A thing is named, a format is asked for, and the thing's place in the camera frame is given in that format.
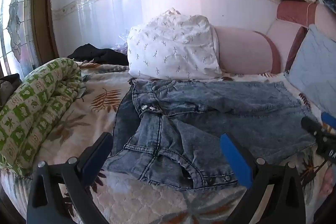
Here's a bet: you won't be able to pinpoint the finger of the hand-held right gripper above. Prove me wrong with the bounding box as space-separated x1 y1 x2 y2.
301 116 328 136
321 112 336 134

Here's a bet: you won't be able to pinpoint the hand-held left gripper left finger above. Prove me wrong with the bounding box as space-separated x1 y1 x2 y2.
26 132 114 224

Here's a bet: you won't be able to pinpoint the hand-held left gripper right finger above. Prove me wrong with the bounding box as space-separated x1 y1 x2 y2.
220 132 307 224

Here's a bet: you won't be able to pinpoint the blue denim pants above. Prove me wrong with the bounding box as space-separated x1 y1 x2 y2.
102 80 319 190

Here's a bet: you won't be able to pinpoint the light blue quilted pillow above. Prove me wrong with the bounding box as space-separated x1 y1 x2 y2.
285 24 336 115

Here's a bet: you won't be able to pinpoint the leaf print blanket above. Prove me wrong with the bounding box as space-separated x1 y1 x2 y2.
0 61 336 224

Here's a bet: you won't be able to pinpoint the green patterned rolled quilt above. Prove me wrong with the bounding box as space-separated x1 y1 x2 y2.
0 57 87 177

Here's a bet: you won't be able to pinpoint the black cloth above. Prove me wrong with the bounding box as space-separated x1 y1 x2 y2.
67 43 130 66

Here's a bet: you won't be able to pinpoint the dark grey cloth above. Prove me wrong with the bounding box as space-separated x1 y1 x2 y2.
0 73 22 106

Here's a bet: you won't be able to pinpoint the clear plastic bag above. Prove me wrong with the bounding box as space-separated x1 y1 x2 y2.
115 34 129 53

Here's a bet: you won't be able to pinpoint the blue patterned cloth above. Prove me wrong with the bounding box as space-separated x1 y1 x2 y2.
322 0 336 14

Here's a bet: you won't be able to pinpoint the white leaf print pillow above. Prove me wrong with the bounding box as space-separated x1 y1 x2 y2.
127 7 223 81

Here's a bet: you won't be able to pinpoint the stained glass window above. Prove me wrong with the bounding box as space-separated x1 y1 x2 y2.
0 0 37 75

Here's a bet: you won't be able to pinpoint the white cord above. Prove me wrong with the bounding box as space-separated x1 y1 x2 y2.
301 1 317 29

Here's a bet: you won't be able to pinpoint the brown wooden window frame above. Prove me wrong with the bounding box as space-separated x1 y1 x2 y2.
31 0 60 63

